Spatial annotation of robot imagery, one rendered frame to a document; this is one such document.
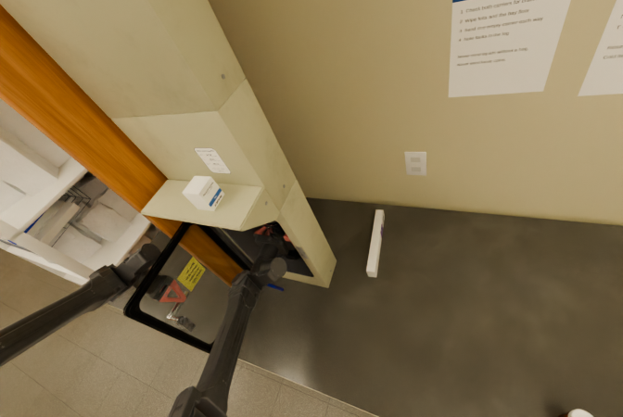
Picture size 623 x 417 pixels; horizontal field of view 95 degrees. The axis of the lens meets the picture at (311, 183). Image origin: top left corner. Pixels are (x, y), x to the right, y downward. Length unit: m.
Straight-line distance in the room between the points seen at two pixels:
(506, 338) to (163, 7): 1.08
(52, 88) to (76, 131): 0.09
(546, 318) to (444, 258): 0.30
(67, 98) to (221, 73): 0.38
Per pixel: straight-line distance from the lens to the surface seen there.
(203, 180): 0.66
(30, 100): 0.80
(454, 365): 1.01
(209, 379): 0.68
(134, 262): 0.91
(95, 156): 0.83
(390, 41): 0.84
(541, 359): 1.05
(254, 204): 0.63
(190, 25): 0.54
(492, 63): 0.87
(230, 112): 0.57
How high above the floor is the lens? 1.93
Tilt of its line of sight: 44 degrees down
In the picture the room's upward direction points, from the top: 24 degrees counter-clockwise
